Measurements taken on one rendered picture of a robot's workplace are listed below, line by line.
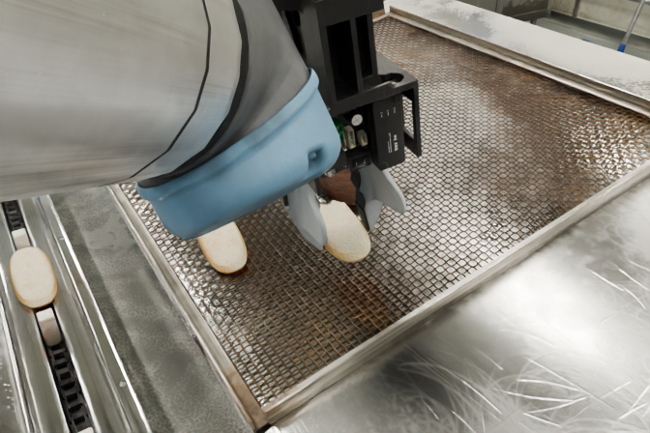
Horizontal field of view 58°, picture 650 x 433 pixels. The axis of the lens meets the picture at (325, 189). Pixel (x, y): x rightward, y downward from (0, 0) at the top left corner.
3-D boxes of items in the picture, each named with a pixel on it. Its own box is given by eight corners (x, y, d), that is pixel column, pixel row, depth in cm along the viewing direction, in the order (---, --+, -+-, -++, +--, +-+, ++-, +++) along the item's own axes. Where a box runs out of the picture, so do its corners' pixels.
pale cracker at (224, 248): (188, 218, 58) (185, 210, 57) (224, 204, 59) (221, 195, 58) (215, 281, 50) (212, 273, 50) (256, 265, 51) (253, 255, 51)
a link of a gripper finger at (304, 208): (309, 298, 41) (307, 187, 36) (280, 247, 45) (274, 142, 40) (349, 285, 42) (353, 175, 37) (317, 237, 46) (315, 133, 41)
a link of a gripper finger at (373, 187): (396, 265, 43) (366, 170, 37) (359, 219, 47) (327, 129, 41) (432, 244, 43) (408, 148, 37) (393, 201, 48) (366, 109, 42)
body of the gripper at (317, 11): (314, 208, 34) (274, 8, 27) (266, 141, 41) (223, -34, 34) (427, 163, 36) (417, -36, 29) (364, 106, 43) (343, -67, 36)
